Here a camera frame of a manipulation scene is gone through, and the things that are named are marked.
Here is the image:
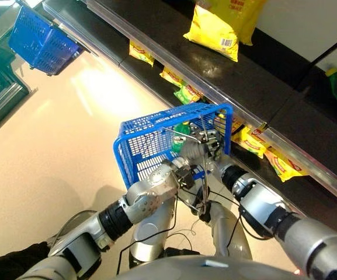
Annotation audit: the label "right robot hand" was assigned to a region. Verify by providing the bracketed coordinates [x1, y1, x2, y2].
[197, 128, 225, 162]

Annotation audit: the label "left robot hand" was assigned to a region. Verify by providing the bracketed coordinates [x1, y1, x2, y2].
[179, 139, 207, 167]

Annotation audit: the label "green snack pack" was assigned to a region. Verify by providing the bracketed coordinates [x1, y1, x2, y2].
[171, 122, 191, 154]

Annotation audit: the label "blue plastic shopping basket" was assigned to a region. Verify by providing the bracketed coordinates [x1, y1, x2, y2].
[113, 102, 234, 191]
[8, 5, 84, 77]

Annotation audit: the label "yellow chips bag red logo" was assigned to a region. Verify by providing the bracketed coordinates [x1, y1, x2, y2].
[231, 115, 270, 159]
[159, 66, 186, 88]
[128, 40, 155, 68]
[263, 147, 310, 183]

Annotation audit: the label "green chips bag red logo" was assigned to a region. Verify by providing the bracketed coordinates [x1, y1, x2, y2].
[173, 84, 204, 105]

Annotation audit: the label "large yellow snack bag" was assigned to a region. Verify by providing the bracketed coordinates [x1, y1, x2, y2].
[183, 2, 245, 62]
[237, 0, 267, 46]

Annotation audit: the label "silver robot torso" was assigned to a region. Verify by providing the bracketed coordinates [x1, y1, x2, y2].
[114, 255, 311, 280]

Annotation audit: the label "black cloth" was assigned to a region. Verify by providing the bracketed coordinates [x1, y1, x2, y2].
[0, 241, 50, 280]

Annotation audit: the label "black shelf board clear rail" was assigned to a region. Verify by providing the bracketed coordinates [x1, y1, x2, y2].
[80, 0, 337, 211]

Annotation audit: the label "thin white cable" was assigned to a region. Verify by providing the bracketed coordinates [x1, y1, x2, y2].
[168, 218, 200, 237]

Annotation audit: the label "black cable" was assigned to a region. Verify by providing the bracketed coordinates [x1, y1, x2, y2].
[116, 195, 178, 275]

